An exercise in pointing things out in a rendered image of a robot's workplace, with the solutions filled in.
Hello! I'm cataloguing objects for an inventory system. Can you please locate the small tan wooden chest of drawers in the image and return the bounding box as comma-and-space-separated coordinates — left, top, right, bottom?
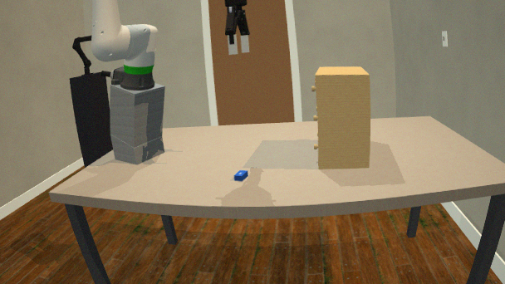
315, 66, 370, 169

